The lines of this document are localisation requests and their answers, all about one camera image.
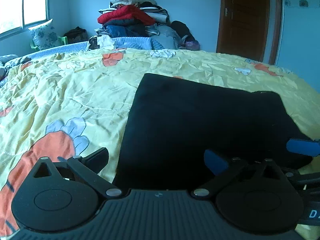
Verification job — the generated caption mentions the pile of clothes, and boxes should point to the pile of clothes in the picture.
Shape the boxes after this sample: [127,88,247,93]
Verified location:
[95,0,200,51]

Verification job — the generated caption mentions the black bag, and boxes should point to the black bag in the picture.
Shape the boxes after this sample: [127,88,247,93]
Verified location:
[64,27,89,44]

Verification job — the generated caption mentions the window with white frame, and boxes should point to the window with white frame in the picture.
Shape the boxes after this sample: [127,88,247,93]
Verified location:
[1,0,49,39]

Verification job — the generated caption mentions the green plastic stool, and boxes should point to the green plastic stool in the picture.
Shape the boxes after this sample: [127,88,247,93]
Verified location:
[30,36,68,52]

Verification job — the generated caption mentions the brown wooden door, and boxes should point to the brown wooden door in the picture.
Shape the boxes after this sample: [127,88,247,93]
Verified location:
[216,0,284,64]

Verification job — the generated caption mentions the white floral pillow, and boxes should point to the white floral pillow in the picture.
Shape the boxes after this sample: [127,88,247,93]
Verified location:
[28,19,59,50]

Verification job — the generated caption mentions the black pants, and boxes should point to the black pants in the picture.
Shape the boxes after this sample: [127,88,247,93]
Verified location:
[113,74,312,190]

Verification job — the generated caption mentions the yellow floral quilt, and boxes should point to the yellow floral quilt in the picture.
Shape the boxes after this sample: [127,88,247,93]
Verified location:
[1,49,319,239]

